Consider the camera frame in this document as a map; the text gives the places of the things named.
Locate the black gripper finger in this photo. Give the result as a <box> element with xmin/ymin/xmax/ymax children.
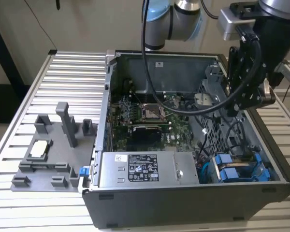
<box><xmin>226</xmin><ymin>55</ymin><xmax>276</xmax><ymax>118</ymax></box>
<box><xmin>228</xmin><ymin>45</ymin><xmax>247</xmax><ymax>97</ymax></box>

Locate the black disk wire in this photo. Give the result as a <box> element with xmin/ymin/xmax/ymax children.
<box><xmin>226</xmin><ymin>115</ymin><xmax>256</xmax><ymax>158</ymax></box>

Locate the hard disk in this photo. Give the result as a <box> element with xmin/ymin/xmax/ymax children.
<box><xmin>219</xmin><ymin>168</ymin><xmax>271</xmax><ymax>182</ymax></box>
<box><xmin>214</xmin><ymin>152</ymin><xmax>269</xmax><ymax>174</ymax></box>

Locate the perforated metal drive cage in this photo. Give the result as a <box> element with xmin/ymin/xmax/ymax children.
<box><xmin>188</xmin><ymin>62</ymin><xmax>257</xmax><ymax>155</ymax></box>

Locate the socket cover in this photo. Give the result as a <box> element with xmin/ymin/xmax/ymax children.
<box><xmin>159</xmin><ymin>94</ymin><xmax>183</xmax><ymax>119</ymax></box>

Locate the green motherboard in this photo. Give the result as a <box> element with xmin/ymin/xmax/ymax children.
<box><xmin>110</xmin><ymin>93</ymin><xmax>196</xmax><ymax>153</ymax></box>

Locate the CPU socket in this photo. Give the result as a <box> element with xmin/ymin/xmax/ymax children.
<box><xmin>137</xmin><ymin>102</ymin><xmax>165</xmax><ymax>121</ymax></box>

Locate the black graphics card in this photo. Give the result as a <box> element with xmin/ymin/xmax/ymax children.
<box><xmin>127</xmin><ymin>124</ymin><xmax>172</xmax><ymax>152</ymax></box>

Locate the black open PC case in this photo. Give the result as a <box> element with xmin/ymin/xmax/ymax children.
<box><xmin>81</xmin><ymin>49</ymin><xmax>290</xmax><ymax>230</ymax></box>

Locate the silver power supply unit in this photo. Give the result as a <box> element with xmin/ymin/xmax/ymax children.
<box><xmin>98</xmin><ymin>151</ymin><xmax>200</xmax><ymax>188</ymax></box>

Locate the grey parts rack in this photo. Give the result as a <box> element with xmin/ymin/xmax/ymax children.
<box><xmin>11</xmin><ymin>101</ymin><xmax>99</xmax><ymax>193</ymax></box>

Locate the silver CPU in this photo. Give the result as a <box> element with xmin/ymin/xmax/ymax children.
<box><xmin>30</xmin><ymin>140</ymin><xmax>50</xmax><ymax>158</ymax></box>

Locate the black box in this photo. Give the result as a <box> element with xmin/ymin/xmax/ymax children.
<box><xmin>0</xmin><ymin>84</ymin><xmax>31</xmax><ymax>123</ymax></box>

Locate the silver metal bracket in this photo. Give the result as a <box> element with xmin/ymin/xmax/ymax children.
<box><xmin>194</xmin><ymin>93</ymin><xmax>220</xmax><ymax>107</ymax></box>

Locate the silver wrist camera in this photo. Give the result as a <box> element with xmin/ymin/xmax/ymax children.
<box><xmin>217</xmin><ymin>3</ymin><xmax>257</xmax><ymax>41</ymax></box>

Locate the thin black cable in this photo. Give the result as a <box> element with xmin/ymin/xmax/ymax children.
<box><xmin>200</xmin><ymin>0</ymin><xmax>219</xmax><ymax>19</ymax></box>

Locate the blue wire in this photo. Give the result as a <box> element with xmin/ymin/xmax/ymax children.
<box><xmin>199</xmin><ymin>161</ymin><xmax>210</xmax><ymax>183</ymax></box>

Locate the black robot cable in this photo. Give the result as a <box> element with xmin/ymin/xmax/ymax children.
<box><xmin>141</xmin><ymin>0</ymin><xmax>261</xmax><ymax>114</ymax></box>

